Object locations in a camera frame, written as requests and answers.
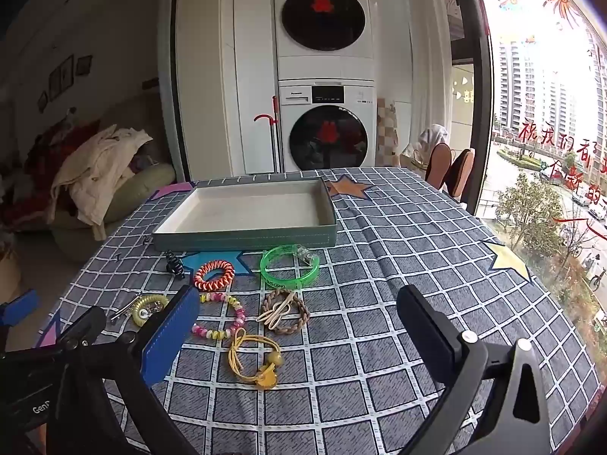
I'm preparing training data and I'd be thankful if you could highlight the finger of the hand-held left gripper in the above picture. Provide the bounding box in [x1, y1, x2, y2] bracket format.
[0, 289, 40, 329]

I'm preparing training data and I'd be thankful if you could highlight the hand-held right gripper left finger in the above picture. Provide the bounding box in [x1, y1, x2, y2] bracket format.
[47, 287, 201, 455]

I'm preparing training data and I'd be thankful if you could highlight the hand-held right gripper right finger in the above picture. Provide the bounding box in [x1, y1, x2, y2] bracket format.
[396, 286, 557, 455]

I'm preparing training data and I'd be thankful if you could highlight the yellow spiral key ring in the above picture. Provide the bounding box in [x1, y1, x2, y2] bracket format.
[110, 294, 170, 328]

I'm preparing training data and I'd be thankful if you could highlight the yellow hair tie with bead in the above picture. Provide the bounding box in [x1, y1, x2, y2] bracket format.
[228, 328, 281, 388]

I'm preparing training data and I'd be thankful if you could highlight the green translucent bracelet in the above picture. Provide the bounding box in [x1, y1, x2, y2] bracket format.
[260, 243, 321, 291]

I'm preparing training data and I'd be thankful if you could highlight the white shallow tray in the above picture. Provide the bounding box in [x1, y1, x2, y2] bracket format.
[151, 177, 338, 253]

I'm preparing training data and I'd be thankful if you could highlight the beige sofa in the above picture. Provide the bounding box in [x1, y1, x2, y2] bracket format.
[47, 99, 177, 262]

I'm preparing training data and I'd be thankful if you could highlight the cream jacket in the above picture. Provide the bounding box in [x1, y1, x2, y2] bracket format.
[50, 124, 155, 240]

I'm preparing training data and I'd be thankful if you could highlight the brown chair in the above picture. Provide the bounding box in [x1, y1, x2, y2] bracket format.
[425, 143, 453, 191]
[448, 148, 477, 200]

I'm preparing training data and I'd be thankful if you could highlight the beige bag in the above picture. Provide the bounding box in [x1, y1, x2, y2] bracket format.
[401, 149, 430, 176]

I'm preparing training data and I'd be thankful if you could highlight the red clothes pile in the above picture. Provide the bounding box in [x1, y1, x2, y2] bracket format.
[24, 118, 101, 177]

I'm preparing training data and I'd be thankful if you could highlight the white cloth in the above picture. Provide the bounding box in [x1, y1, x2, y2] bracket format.
[417, 124, 451, 158]

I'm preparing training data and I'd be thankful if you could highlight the beige checkered panel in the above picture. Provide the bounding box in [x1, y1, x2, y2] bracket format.
[377, 99, 399, 168]

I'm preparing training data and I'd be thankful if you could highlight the white washing machine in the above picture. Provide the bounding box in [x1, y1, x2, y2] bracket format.
[277, 80, 378, 174]

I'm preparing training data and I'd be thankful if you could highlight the red lettering window decal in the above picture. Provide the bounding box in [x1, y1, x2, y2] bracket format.
[517, 121, 607, 243]

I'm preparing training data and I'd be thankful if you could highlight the white built-in cabinet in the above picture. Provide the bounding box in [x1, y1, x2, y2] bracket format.
[173, 0, 456, 182]

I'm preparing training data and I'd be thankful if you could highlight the white tumble dryer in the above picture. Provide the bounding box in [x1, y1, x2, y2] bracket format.
[272, 0, 375, 81]

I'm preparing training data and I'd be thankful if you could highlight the orange white spiral hair tie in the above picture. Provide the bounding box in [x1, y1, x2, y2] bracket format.
[193, 260, 236, 293]

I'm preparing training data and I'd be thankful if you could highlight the pink yellow beaded bracelet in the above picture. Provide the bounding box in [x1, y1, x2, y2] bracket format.
[191, 291, 248, 340]

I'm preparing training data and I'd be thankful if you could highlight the brown braided hair tie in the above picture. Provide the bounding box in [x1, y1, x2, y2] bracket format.
[257, 288, 310, 333]

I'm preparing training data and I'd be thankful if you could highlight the mop with red handle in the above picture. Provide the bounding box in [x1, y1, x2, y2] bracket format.
[253, 96, 281, 174]

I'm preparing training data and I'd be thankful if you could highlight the dark window frame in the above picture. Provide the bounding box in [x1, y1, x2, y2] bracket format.
[450, 0, 497, 215]

